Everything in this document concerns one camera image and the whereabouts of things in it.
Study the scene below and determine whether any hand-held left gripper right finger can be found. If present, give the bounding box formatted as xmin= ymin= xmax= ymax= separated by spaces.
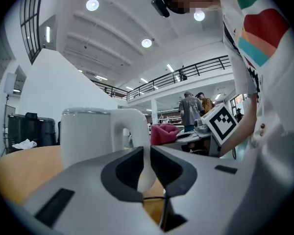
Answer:
xmin=150 ymin=145 xmax=258 ymax=235

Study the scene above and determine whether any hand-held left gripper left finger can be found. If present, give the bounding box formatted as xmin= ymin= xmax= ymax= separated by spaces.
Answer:
xmin=21 ymin=145 xmax=164 ymax=235

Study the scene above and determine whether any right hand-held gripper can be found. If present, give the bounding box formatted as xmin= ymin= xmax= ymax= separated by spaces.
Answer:
xmin=162 ymin=103 xmax=239 ymax=157

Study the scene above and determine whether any pink cloth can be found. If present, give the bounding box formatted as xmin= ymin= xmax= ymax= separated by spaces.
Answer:
xmin=150 ymin=123 xmax=180 ymax=146

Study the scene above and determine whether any white kettle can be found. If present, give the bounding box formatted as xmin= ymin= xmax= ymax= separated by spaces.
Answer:
xmin=59 ymin=107 xmax=159 ymax=193

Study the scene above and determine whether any person's right forearm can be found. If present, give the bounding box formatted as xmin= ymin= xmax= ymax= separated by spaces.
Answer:
xmin=220 ymin=92 xmax=260 ymax=158

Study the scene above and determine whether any grey plastic bin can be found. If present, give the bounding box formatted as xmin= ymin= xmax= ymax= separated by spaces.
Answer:
xmin=38 ymin=117 xmax=56 ymax=147

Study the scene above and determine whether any black balcony railing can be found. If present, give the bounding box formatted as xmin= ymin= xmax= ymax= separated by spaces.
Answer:
xmin=90 ymin=54 xmax=232 ymax=101

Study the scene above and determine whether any white rag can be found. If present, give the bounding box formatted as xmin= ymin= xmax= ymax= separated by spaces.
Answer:
xmin=12 ymin=138 xmax=37 ymax=149

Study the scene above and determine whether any black office chair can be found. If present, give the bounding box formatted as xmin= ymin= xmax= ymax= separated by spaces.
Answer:
xmin=25 ymin=112 xmax=39 ymax=132

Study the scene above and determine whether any black storage crate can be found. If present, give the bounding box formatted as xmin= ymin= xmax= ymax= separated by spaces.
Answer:
xmin=7 ymin=114 xmax=26 ymax=148

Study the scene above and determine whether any white printed t-shirt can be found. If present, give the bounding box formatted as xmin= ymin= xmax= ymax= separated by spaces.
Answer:
xmin=220 ymin=0 xmax=294 ymax=149

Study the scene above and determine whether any white light panel on stand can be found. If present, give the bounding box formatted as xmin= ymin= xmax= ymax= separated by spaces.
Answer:
xmin=0 ymin=72 xmax=18 ymax=158

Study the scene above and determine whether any black-framed interior window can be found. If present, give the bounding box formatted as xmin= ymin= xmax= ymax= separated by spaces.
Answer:
xmin=19 ymin=0 xmax=46 ymax=65

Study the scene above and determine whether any black shoulder strap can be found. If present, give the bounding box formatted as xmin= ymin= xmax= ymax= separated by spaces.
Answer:
xmin=222 ymin=21 xmax=239 ymax=51

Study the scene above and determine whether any black head-worn camera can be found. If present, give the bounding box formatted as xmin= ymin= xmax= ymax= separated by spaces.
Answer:
xmin=151 ymin=0 xmax=171 ymax=18

